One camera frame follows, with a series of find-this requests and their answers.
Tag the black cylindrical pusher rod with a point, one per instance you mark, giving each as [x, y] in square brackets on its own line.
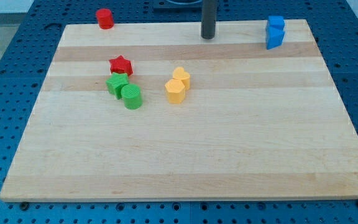
[208, 19]

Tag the blue triangle block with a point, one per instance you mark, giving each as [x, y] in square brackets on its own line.
[274, 37]

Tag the blue cube block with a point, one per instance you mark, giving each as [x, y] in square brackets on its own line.
[276, 22]

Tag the yellow heart block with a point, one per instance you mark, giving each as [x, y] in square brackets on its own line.
[179, 73]

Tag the yellow hexagon block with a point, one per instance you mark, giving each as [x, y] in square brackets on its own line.
[175, 91]

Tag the red cylinder block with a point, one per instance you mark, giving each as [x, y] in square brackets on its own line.
[105, 18]

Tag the red star block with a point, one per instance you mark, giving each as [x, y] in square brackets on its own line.
[120, 65]

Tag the green cylinder block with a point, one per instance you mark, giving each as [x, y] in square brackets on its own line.
[131, 96]

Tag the green star block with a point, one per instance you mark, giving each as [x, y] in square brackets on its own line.
[116, 82]

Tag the wooden board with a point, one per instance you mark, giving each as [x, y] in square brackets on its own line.
[256, 124]

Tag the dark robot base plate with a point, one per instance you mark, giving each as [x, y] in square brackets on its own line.
[159, 5]

